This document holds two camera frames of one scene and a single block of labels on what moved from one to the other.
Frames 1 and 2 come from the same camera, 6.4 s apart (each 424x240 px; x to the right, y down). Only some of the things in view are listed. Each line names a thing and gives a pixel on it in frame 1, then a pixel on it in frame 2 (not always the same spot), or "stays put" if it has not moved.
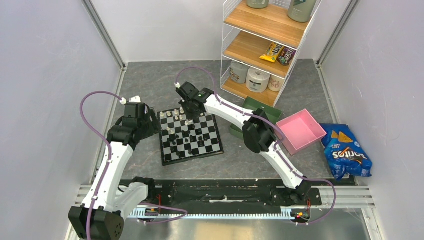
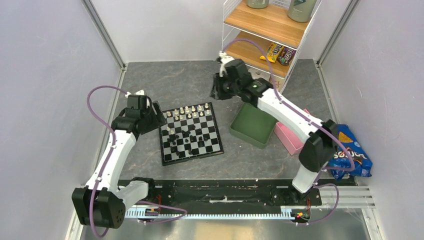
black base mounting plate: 203,193 stays put
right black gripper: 190,116 → 217,93
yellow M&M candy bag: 273,52 stays put
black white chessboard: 181,139 stays put
